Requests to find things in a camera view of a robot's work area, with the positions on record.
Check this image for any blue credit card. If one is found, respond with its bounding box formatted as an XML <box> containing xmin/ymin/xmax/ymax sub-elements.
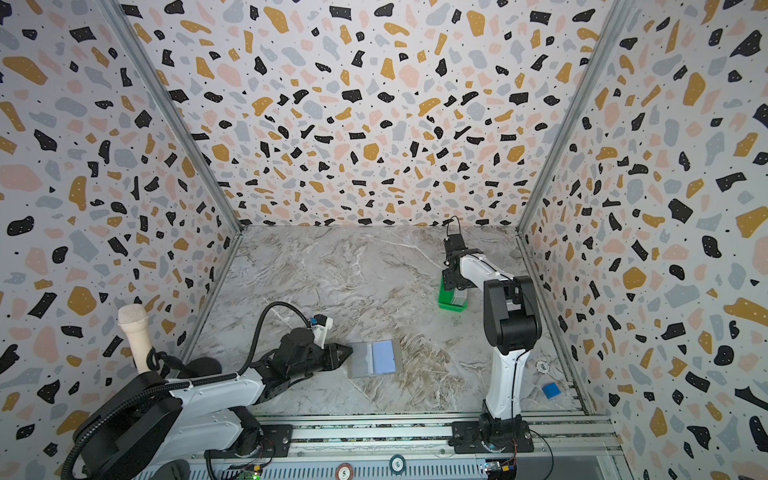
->
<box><xmin>371</xmin><ymin>340</ymin><xmax>402</xmax><ymax>375</ymax></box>

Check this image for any green round marker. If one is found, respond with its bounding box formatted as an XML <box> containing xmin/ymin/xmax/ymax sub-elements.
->
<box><xmin>389</xmin><ymin>454</ymin><xmax>407</xmax><ymax>475</ymax></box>

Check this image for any blue tape piece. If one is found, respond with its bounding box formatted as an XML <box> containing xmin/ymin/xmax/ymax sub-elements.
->
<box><xmin>541</xmin><ymin>382</ymin><xmax>562</xmax><ymax>399</ymax></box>

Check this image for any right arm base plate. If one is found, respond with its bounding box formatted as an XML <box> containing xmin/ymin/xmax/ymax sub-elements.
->
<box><xmin>448</xmin><ymin>417</ymin><xmax>534</xmax><ymax>455</ymax></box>

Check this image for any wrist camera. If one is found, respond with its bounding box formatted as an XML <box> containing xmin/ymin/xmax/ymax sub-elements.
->
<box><xmin>310</xmin><ymin>314</ymin><xmax>333</xmax><ymax>349</ymax></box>
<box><xmin>443</xmin><ymin>233</ymin><xmax>467</xmax><ymax>258</ymax></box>

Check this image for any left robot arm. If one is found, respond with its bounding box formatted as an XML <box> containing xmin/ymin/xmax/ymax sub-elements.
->
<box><xmin>61</xmin><ymin>326</ymin><xmax>353</xmax><ymax>479</ymax></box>

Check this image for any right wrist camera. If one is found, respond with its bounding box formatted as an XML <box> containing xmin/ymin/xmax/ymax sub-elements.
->
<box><xmin>443</xmin><ymin>233</ymin><xmax>467</xmax><ymax>258</ymax></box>

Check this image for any black microphone stand base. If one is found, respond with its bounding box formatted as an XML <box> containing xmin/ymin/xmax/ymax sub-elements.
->
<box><xmin>178</xmin><ymin>357</ymin><xmax>222</xmax><ymax>379</ymax></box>

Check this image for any aluminium mounting rail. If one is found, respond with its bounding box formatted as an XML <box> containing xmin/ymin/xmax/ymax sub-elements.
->
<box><xmin>113</xmin><ymin>413</ymin><xmax>625</xmax><ymax>480</ymax></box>

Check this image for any red round marker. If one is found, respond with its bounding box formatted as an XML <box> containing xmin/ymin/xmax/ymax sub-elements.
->
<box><xmin>334</xmin><ymin>463</ymin><xmax>354</xmax><ymax>480</ymax></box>

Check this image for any black corrugated cable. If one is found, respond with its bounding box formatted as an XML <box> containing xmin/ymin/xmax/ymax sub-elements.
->
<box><xmin>59</xmin><ymin>301</ymin><xmax>313</xmax><ymax>480</ymax></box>

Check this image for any beige microphone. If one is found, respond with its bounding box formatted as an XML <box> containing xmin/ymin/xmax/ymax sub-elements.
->
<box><xmin>117</xmin><ymin>304</ymin><xmax>153</xmax><ymax>374</ymax></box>

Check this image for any grey card holder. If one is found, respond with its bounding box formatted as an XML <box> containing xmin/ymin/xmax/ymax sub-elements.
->
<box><xmin>345</xmin><ymin>342</ymin><xmax>381</xmax><ymax>378</ymax></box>

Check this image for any green card tray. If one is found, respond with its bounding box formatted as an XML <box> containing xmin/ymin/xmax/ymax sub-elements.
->
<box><xmin>438</xmin><ymin>281</ymin><xmax>468</xmax><ymax>312</ymax></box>

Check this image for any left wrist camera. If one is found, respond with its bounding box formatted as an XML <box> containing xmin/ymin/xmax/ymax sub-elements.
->
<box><xmin>310</xmin><ymin>314</ymin><xmax>333</xmax><ymax>349</ymax></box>

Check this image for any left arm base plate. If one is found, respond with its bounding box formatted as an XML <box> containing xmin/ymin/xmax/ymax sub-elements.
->
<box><xmin>211</xmin><ymin>424</ymin><xmax>294</xmax><ymax>461</ymax></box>

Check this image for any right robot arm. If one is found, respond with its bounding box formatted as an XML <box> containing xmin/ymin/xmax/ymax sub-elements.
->
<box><xmin>438</xmin><ymin>232</ymin><xmax>542</xmax><ymax>421</ymax></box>

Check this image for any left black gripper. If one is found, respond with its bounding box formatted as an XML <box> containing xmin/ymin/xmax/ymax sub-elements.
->
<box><xmin>292</xmin><ymin>341</ymin><xmax>357</xmax><ymax>381</ymax></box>

